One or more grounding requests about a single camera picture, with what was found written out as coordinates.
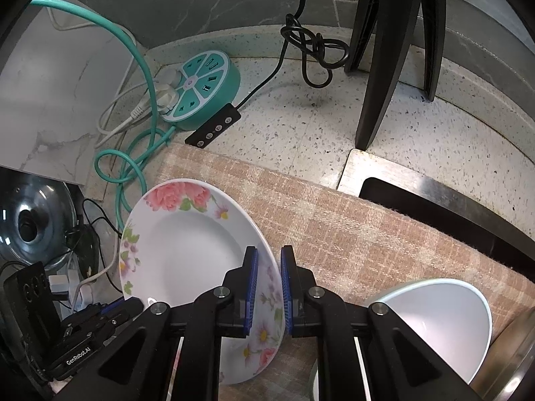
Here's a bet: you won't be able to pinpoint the white charger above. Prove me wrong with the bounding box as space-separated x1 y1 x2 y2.
48 273 95 314

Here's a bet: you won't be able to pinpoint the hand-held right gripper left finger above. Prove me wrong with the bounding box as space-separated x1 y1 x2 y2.
52 246 260 401

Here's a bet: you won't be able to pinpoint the white floral plate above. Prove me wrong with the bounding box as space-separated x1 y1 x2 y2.
118 179 287 386

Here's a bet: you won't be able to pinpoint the white plug with cable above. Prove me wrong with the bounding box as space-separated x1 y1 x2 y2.
47 6 185 149

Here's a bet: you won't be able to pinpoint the steel pot lid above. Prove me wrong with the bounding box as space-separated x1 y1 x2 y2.
0 171 82 268

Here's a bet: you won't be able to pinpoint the black inline remote control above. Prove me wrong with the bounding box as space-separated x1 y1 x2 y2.
185 103 242 149

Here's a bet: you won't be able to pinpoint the black tripod legs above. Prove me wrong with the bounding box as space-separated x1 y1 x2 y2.
344 0 446 151

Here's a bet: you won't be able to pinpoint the large steel bowl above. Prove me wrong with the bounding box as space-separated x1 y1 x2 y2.
470 307 535 401

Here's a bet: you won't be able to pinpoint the teal round power strip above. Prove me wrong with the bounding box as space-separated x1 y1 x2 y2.
161 50 241 131

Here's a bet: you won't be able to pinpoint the steel sink rim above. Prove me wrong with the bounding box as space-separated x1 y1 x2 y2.
336 148 535 276

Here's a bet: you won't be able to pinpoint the teal power cable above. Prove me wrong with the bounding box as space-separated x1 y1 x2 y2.
29 0 178 235

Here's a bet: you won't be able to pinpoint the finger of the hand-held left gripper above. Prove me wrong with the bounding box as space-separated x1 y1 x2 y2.
100 296 145 326

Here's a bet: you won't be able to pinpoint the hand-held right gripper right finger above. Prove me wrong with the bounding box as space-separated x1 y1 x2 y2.
280 246 481 401

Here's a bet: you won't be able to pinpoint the beige plaid cloth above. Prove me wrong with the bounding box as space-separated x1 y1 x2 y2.
148 142 535 401

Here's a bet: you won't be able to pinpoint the black power adapter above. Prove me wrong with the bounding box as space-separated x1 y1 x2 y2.
66 225 100 280

